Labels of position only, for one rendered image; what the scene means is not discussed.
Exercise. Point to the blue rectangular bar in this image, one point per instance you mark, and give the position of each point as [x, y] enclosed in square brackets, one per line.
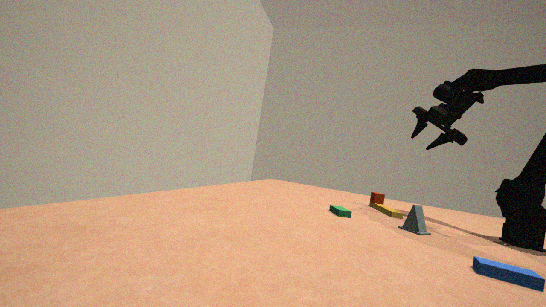
[508, 273]

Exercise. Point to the green rectangular block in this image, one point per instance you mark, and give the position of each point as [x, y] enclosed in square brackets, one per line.
[340, 211]

